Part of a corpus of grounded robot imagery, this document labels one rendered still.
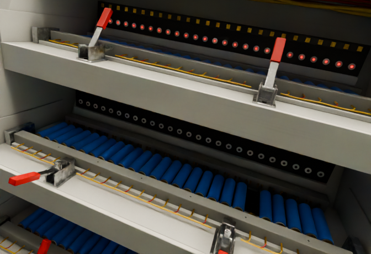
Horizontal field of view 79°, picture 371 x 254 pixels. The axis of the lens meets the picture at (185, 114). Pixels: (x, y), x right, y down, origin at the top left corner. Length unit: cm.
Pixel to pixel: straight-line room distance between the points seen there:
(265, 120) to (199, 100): 8
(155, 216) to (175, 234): 4
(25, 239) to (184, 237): 33
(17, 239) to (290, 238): 48
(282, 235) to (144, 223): 18
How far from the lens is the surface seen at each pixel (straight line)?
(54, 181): 40
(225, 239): 32
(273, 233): 35
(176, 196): 35
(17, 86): 52
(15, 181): 36
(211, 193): 38
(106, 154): 43
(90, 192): 39
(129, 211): 36
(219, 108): 29
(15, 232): 58
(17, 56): 47
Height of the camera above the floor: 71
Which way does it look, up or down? 1 degrees down
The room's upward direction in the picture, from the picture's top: 15 degrees clockwise
